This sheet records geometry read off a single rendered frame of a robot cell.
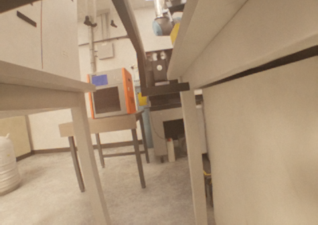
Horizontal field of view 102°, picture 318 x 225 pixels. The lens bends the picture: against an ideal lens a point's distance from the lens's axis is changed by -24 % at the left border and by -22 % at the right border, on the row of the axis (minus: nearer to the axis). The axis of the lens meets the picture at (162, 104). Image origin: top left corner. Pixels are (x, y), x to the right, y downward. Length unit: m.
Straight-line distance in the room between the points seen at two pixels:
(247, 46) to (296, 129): 0.14
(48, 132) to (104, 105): 2.68
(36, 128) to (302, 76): 4.24
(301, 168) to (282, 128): 0.06
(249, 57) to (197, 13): 0.07
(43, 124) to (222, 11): 4.04
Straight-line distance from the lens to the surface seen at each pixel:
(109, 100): 1.49
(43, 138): 4.16
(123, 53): 3.37
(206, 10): 0.19
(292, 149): 0.28
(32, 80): 0.43
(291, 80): 0.25
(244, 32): 0.19
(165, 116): 1.95
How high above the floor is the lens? 0.78
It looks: 1 degrees down
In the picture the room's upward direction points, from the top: 8 degrees counter-clockwise
